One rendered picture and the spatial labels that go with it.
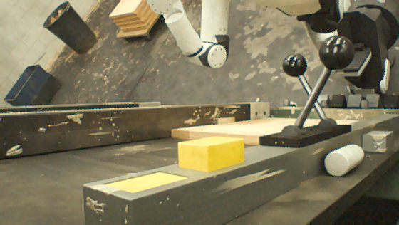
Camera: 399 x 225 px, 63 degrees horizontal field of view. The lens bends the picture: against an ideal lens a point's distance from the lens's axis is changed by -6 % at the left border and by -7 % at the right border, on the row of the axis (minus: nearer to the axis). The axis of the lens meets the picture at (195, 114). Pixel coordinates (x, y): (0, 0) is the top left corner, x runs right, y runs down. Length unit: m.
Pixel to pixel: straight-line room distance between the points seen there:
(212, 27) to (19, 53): 5.00
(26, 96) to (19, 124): 4.27
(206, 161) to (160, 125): 0.54
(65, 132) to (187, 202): 0.45
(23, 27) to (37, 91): 1.43
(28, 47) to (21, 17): 0.48
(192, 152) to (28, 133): 0.40
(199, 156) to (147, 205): 0.07
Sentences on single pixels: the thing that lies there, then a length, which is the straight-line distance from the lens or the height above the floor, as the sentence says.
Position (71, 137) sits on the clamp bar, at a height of 1.49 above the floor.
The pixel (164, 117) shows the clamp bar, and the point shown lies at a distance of 0.80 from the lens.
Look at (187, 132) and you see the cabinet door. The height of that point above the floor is 1.28.
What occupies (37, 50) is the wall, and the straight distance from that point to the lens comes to 6.06.
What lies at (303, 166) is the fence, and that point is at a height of 1.47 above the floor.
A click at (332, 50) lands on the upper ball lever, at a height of 1.53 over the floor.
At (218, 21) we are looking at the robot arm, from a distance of 1.15.
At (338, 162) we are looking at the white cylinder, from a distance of 0.42.
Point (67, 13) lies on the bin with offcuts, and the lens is 5.05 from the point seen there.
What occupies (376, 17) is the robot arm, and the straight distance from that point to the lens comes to 0.53.
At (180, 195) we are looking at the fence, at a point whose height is 1.63.
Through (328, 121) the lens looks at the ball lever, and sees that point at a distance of 0.51.
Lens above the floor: 1.79
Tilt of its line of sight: 40 degrees down
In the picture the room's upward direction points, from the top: 43 degrees counter-clockwise
